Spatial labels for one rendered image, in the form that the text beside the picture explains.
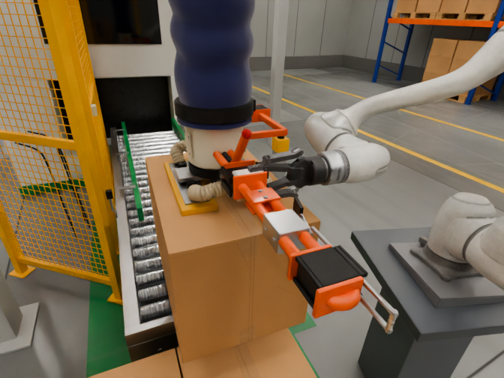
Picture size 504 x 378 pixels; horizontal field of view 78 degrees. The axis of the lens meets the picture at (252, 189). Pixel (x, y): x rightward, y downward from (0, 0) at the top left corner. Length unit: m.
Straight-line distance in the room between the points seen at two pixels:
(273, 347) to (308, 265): 0.76
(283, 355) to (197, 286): 0.49
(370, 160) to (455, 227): 0.45
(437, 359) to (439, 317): 0.41
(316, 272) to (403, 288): 0.78
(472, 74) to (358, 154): 0.35
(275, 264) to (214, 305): 0.19
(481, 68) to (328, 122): 0.39
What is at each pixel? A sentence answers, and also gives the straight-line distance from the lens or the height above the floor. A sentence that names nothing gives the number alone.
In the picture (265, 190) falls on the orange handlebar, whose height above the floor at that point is 1.22.
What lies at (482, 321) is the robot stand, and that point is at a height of 0.75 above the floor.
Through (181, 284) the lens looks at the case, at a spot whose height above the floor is 0.97.
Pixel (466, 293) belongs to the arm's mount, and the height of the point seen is 0.79.
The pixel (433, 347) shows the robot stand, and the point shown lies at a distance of 1.49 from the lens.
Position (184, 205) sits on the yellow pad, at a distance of 0.87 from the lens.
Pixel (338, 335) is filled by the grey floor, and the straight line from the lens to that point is 1.98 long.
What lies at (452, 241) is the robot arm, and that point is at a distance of 1.22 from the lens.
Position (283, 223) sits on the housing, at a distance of 0.57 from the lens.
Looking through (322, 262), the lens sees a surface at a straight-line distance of 0.48.
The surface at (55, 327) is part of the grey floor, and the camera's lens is 2.19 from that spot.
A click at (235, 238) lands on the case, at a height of 1.07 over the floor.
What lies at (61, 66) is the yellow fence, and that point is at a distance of 1.55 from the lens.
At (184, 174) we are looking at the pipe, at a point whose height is 1.12.
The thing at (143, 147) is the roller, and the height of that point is 0.55.
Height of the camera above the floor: 1.54
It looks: 29 degrees down
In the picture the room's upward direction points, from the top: 2 degrees clockwise
